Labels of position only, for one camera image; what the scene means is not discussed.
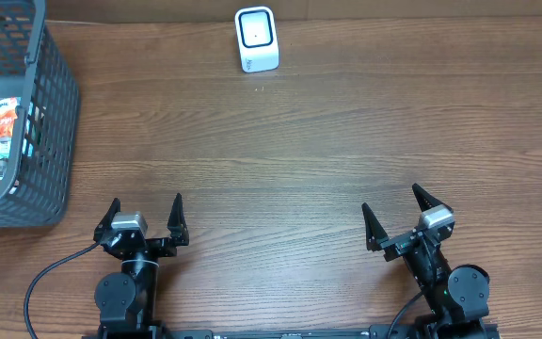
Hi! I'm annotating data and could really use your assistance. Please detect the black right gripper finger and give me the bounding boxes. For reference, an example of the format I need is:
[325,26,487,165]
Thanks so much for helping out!
[361,202,390,251]
[412,183,453,212]

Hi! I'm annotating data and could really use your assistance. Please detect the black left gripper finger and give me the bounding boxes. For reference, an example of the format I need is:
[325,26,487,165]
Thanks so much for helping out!
[167,193,188,238]
[95,198,120,232]

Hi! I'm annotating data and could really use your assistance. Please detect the orange Kleenex tissue pack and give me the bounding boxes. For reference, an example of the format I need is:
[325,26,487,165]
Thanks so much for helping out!
[0,97,20,159]

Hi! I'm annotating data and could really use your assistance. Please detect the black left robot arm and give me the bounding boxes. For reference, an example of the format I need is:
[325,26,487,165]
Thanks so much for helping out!
[93,194,189,338]

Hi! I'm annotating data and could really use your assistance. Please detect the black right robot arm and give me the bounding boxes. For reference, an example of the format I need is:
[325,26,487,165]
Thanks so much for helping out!
[361,184,500,339]

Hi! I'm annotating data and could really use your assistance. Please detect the white barcode scanner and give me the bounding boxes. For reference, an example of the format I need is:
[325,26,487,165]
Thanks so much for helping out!
[234,6,279,73]

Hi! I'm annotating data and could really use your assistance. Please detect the grey plastic mesh basket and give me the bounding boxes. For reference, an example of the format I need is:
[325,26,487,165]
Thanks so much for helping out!
[0,0,80,228]

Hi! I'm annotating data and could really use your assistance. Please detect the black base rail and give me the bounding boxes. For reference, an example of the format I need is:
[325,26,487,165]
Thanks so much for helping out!
[82,322,502,339]

